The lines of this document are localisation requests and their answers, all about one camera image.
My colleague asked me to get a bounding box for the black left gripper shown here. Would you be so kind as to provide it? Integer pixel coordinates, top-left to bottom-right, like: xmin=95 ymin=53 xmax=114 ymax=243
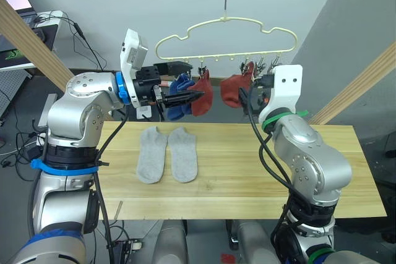
xmin=132 ymin=61 xmax=206 ymax=110

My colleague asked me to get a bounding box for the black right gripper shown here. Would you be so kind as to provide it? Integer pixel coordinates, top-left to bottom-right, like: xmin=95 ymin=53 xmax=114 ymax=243
xmin=238 ymin=74 xmax=277 ymax=116

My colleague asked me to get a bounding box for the blue sock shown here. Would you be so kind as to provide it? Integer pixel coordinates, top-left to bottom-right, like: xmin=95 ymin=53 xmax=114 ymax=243
xmin=166 ymin=72 xmax=196 ymax=122

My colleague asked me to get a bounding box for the red sock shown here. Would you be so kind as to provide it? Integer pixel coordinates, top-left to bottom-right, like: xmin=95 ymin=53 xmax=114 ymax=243
xmin=220 ymin=61 xmax=256 ymax=109
xmin=187 ymin=69 xmax=215 ymax=117

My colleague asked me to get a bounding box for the cream clip hanger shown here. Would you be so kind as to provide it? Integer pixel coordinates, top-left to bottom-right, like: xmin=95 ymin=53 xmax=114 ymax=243
xmin=154 ymin=0 xmax=299 ymax=64

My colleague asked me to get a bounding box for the grey sock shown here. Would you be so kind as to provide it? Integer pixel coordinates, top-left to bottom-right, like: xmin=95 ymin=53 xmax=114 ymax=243
xmin=168 ymin=126 xmax=199 ymax=184
xmin=136 ymin=126 xmax=169 ymax=185

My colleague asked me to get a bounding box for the white desk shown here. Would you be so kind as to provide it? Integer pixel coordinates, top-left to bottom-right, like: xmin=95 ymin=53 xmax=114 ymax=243
xmin=0 ymin=10 xmax=71 ymax=72

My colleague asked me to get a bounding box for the small wooden stick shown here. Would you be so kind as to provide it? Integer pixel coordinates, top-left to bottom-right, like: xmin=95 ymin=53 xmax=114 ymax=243
xmin=114 ymin=200 xmax=124 ymax=221

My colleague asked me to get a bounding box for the grey rounded robot leg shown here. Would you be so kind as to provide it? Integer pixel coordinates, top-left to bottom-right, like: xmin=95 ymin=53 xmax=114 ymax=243
xmin=235 ymin=220 xmax=281 ymax=264
xmin=152 ymin=219 xmax=190 ymax=264

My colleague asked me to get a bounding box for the black mouse pad green logo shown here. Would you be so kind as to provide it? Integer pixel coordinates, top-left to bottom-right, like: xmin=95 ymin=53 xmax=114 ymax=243
xmin=0 ymin=24 xmax=59 ymax=62

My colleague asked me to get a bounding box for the green cable tie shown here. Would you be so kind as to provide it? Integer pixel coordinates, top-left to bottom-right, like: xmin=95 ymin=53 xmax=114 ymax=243
xmin=261 ymin=109 xmax=310 ymax=129

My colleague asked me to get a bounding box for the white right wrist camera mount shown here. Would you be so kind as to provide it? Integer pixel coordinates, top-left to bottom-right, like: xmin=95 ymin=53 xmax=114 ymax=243
xmin=258 ymin=64 xmax=304 ymax=123

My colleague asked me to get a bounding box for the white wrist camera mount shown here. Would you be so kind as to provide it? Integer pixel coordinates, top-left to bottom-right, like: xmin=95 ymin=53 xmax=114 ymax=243
xmin=119 ymin=28 xmax=150 ymax=109
xmin=258 ymin=64 xmax=304 ymax=123

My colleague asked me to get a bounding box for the white wall socket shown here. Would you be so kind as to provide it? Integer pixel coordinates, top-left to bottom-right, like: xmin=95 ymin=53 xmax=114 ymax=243
xmin=136 ymin=105 xmax=153 ymax=120

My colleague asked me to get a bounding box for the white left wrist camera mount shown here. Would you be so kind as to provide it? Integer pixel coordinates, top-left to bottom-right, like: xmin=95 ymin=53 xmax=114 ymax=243
xmin=119 ymin=28 xmax=150 ymax=109

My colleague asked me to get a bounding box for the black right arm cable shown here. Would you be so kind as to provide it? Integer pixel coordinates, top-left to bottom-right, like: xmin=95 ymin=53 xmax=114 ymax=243
xmin=249 ymin=82 xmax=314 ymax=264

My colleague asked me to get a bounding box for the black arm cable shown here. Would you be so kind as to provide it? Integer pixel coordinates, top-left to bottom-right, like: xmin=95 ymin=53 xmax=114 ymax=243
xmin=249 ymin=82 xmax=314 ymax=264
xmin=91 ymin=103 xmax=131 ymax=264

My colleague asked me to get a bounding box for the wooden frame beam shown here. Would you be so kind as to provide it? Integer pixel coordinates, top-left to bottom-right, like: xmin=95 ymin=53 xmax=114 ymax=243
xmin=0 ymin=0 xmax=75 ymax=93
xmin=308 ymin=40 xmax=396 ymax=126

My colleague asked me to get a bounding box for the blue cable tie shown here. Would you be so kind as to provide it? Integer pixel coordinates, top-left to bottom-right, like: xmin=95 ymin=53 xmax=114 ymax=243
xmin=30 ymin=158 xmax=100 ymax=176

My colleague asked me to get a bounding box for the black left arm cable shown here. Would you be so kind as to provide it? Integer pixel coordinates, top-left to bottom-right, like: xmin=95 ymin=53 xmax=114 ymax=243
xmin=91 ymin=103 xmax=131 ymax=264

